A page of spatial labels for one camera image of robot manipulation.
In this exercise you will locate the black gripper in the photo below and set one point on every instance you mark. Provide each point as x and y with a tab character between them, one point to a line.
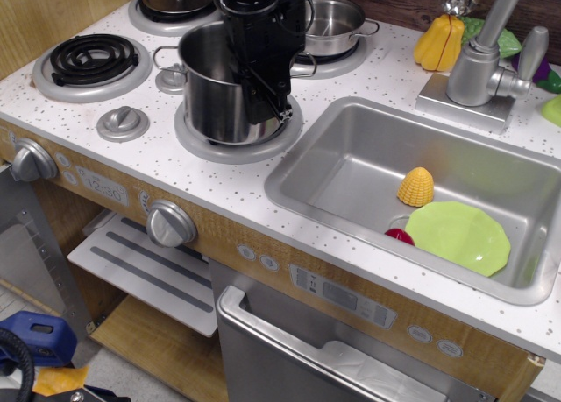
265	44

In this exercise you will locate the tall steel pot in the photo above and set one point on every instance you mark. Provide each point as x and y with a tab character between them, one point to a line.
213	94

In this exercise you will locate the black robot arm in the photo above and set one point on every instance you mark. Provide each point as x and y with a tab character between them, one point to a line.
250	7

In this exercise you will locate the back right burner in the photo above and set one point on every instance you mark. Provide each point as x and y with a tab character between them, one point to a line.
308	69

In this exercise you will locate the front right burner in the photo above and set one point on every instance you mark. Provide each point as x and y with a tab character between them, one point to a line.
197	144

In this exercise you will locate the grey top knob rear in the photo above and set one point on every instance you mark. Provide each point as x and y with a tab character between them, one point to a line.
171	80

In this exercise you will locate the grey knob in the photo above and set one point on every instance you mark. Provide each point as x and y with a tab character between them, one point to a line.
171	80
123	124

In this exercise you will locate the wide steel saucepan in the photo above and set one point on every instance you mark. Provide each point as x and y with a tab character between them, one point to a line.
335	27

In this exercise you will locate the grey toy sink basin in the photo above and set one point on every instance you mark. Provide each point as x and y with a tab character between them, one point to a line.
346	169

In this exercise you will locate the back left burner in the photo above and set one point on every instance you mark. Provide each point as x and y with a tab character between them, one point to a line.
171	18

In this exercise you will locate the grey top knob front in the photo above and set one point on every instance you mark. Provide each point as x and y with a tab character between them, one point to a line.
123	124

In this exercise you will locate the silver oven knob right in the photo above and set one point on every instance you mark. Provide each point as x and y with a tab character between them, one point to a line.
168	225

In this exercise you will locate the silver oven knob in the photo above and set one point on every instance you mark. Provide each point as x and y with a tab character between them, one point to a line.
32	162
168	225

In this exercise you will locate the front left coil burner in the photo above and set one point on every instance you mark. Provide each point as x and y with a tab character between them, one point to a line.
91	68

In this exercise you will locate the yellow toy pepper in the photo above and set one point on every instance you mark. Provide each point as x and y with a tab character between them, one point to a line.
439	47

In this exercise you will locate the yellow toy corn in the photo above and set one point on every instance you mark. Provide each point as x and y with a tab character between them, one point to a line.
417	188

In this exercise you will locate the digital clock panel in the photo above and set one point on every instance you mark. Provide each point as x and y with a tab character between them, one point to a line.
104	186

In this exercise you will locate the red toy item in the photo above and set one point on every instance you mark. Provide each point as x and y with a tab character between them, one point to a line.
400	235

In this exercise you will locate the silver toy faucet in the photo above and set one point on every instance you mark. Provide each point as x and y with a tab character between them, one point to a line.
480	92

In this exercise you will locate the white oven rack shelf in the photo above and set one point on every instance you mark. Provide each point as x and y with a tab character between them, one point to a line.
174	281

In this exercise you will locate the green plastic plate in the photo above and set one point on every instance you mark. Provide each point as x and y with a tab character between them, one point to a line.
461	234

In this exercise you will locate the silver oven knob left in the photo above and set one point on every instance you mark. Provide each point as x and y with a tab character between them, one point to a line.
32	162

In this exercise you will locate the green toy vegetable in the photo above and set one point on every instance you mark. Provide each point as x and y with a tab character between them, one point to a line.
509	45

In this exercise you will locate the silver dishwasher door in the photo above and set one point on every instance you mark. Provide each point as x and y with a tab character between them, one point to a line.
276	348

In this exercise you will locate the purple toy eggplant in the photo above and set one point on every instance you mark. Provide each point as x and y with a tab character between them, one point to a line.
546	78

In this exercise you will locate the light green toy piece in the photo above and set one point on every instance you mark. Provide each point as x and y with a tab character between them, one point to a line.
551	110

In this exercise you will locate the grey open oven door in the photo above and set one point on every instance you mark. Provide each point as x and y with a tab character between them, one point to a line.
35	275

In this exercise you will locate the yellow cloth scrap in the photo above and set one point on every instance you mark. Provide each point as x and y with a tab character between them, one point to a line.
57	380

